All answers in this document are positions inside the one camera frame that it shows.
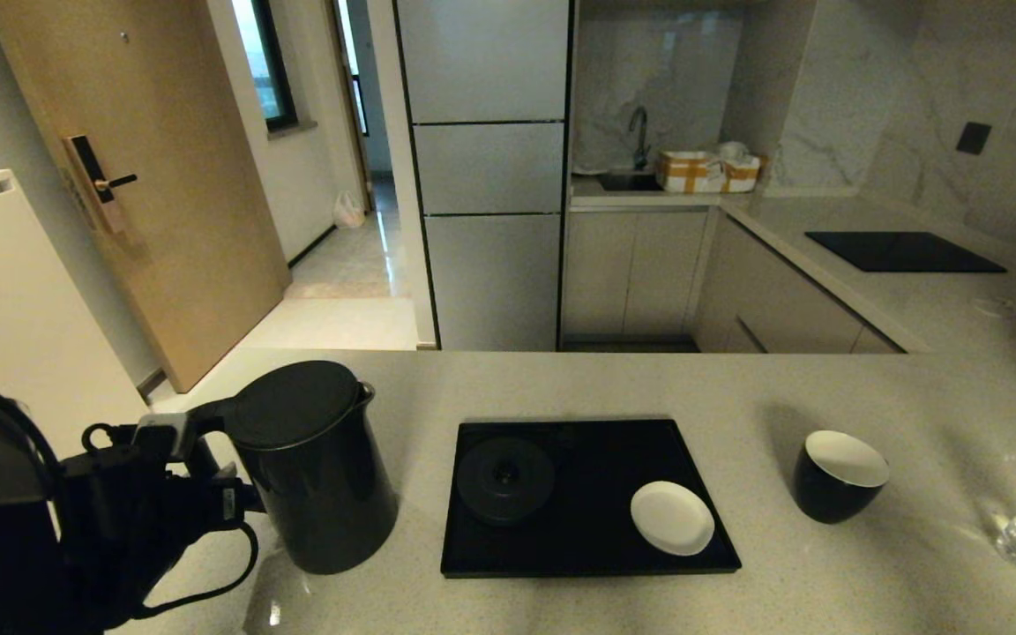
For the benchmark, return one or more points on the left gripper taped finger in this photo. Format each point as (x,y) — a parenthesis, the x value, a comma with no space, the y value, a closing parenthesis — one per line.
(164,437)
(235,507)

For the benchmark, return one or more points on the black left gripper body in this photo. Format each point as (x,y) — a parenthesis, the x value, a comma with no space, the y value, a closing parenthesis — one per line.
(138,520)

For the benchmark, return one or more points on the black electric kettle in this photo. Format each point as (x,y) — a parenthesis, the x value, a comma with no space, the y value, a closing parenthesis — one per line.
(323,494)

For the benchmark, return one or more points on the black mug white inside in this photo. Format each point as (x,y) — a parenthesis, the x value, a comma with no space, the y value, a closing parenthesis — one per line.
(830,494)

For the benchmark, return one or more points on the black round kettle base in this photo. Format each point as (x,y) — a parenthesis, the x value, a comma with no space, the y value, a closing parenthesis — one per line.
(506,481)

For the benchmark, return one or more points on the white storage cabinet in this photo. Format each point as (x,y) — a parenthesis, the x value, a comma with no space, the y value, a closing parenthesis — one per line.
(23,291)

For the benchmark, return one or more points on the light wooden door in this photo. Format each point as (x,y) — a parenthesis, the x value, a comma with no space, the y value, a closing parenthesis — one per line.
(173,220)

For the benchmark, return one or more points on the white plastic bag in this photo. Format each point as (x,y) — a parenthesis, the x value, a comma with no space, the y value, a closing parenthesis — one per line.
(349,212)

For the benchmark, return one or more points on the black rectangular tray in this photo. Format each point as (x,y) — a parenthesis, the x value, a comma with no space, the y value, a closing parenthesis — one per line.
(596,551)

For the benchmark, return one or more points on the dark framed window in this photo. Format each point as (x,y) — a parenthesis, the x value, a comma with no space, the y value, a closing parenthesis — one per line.
(272,62)

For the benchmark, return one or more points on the tall grey panel cabinet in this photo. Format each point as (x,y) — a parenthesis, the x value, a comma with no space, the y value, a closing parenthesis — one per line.
(490,168)

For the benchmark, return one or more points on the white round saucer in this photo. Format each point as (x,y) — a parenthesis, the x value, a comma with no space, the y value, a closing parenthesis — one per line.
(672,519)

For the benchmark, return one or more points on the beige under-sink cabinets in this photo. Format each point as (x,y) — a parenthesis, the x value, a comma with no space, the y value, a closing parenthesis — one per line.
(631,265)

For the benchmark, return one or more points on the kitchen sink basin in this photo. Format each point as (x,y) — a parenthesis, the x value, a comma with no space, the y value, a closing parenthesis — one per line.
(630,183)

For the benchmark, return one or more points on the dark kitchen faucet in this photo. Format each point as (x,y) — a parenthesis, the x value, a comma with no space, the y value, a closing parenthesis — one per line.
(640,134)

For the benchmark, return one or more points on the yellow white box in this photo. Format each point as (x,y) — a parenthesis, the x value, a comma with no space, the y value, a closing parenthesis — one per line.
(689,174)

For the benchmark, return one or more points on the beige counter side cabinets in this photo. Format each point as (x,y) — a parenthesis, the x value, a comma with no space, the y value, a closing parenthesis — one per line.
(781,300)

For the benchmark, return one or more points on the small cardboard box white bag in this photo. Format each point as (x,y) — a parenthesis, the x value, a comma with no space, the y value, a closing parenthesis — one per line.
(742,174)

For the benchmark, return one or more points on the black induction cooktop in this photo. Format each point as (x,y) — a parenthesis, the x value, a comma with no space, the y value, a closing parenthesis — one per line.
(900,252)

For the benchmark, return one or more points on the black wall socket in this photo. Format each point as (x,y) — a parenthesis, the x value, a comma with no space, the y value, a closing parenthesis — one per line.
(974,138)

